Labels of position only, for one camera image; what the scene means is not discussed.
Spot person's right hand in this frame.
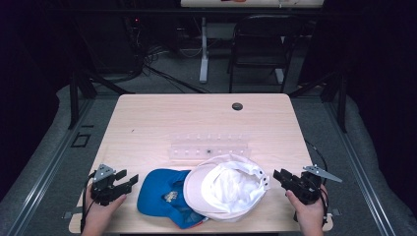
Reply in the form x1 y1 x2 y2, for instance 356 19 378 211
285 184 328 229

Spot white desk leg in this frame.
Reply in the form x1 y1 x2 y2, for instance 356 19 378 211
199 17 209 85

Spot black floor cables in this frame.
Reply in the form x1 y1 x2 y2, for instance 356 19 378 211
143 45 211 94

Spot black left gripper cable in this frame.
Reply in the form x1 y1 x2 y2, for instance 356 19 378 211
80 172 96 232

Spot person's left hand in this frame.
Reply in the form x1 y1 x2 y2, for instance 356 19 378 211
82 192 128 232

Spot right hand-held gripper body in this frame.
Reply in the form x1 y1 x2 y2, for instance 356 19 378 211
287 164 343 207

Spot blue cap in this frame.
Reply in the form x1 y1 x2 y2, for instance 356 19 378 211
136 168 209 230

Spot black folding chair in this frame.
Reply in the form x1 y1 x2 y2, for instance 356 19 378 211
226 14 305 94

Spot clear acrylic rack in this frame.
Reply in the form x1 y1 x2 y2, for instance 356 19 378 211
168 132 252 162

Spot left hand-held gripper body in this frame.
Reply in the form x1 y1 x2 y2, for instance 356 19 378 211
89 163 132 207

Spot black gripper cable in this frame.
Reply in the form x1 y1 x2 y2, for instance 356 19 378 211
80 172 96 232
304 140 330 227

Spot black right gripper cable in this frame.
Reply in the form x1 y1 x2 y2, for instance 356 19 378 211
304 140 330 227

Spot white cap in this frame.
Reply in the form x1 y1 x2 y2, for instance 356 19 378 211
182 153 271 223

